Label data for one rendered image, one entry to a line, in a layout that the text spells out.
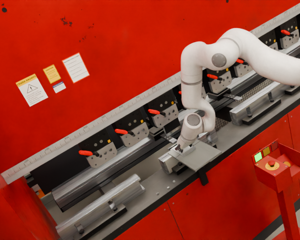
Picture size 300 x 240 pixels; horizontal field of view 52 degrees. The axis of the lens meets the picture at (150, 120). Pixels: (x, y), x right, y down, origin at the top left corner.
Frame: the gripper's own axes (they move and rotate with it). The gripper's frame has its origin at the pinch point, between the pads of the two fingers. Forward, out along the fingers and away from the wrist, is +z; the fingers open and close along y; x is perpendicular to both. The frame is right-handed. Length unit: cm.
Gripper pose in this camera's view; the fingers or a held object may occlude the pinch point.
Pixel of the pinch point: (185, 146)
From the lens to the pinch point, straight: 170.2
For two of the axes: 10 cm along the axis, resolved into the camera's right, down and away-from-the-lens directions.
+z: -0.1, 4.6, 8.9
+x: 5.5, 7.4, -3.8
